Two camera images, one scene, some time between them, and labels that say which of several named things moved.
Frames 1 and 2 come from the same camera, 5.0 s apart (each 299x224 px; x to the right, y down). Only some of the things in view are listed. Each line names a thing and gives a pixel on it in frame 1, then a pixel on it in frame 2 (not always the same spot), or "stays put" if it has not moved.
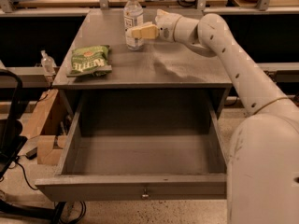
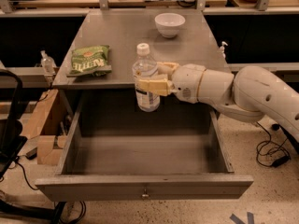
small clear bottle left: x=48 y=63 stays put
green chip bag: x=90 y=61 stays put
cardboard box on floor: x=47 y=145 stays put
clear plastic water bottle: x=133 y=18 to x=145 y=67
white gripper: x=165 y=26 to x=186 y=82
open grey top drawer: x=136 y=145 stays put
